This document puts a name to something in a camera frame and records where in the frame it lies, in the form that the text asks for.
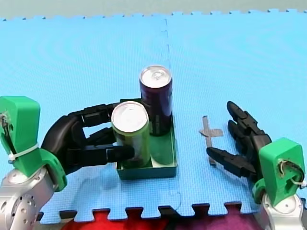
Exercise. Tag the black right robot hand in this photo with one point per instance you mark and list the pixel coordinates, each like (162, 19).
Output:
(242, 146)

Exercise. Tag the dark purple drink can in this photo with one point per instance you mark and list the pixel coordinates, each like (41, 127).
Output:
(158, 103)

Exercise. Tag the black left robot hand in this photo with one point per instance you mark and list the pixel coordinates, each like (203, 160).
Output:
(79, 143)

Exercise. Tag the shallow green tray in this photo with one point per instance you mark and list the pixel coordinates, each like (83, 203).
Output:
(165, 163)

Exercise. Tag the green drink can dark band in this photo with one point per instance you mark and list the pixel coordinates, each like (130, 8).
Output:
(133, 134)

